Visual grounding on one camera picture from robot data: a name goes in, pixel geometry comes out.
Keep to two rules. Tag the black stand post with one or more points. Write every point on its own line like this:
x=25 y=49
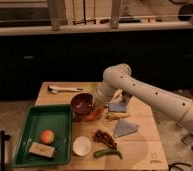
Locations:
x=4 y=137

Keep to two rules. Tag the green cucumber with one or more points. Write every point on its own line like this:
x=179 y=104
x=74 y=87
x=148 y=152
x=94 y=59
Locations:
x=107 y=151

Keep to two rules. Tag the grey triangular cloth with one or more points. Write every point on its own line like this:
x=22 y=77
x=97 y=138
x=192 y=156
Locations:
x=124 y=128

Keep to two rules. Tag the green plastic tray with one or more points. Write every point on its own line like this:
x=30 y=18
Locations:
x=58 y=119

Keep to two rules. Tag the tan sponge block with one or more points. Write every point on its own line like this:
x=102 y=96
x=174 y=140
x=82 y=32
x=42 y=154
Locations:
x=42 y=150

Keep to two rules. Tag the white handled tool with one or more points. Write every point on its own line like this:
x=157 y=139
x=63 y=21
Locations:
x=57 y=89

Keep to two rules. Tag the brown grape bunch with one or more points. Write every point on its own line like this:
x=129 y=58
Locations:
x=105 y=138

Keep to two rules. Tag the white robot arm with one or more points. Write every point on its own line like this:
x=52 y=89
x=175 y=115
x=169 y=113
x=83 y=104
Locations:
x=118 y=77

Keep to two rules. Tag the brown bowl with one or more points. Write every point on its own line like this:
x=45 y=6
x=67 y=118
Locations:
x=82 y=103

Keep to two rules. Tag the red yellow apple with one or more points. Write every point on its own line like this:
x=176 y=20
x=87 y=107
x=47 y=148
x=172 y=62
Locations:
x=47 y=137

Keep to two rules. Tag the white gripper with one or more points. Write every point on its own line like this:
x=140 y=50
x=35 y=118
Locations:
x=104 y=94

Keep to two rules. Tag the small white bowl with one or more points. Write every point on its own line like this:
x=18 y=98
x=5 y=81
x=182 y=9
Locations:
x=82 y=146

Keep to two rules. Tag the yellow banana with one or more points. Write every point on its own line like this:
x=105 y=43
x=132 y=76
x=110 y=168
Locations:
x=115 y=116

